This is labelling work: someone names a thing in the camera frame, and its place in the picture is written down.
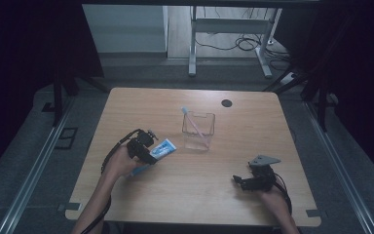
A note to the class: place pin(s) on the metal floor rail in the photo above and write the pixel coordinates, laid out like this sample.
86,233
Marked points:
341,172
35,172

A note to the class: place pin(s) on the person's left hand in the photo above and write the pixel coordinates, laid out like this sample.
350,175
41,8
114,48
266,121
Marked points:
121,164

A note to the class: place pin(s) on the black metal stand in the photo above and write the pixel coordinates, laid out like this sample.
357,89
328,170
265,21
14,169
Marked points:
57,104
321,107

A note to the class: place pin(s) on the clear plastic cup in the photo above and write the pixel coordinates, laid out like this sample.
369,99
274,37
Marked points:
208,130

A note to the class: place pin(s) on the black round table grommet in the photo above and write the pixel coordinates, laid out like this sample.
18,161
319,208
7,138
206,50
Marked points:
226,103

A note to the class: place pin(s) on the small black floor plate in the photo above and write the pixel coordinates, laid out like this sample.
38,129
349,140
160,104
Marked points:
48,107

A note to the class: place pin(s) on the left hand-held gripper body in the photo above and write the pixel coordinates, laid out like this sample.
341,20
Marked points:
141,141

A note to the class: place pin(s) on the grey tape strip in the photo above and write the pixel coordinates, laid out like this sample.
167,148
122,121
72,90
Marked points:
69,207

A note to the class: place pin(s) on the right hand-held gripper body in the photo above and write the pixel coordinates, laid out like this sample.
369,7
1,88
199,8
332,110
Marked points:
261,178

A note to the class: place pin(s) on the blue and white toothpaste tube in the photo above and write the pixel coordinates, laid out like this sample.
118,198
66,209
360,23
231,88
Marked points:
165,149

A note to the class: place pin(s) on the person's right hand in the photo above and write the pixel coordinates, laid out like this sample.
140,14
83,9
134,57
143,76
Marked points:
277,203

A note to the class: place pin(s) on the pink toothbrush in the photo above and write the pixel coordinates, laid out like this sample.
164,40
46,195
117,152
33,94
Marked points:
191,122

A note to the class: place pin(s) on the white power strip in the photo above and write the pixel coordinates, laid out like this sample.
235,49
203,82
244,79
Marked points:
289,78

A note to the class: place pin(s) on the white panel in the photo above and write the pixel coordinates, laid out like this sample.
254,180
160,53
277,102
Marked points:
125,29

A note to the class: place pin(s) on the dark curtain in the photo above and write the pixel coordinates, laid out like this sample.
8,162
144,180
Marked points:
19,65
363,65

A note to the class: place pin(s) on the white desk frame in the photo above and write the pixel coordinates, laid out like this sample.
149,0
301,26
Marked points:
230,26

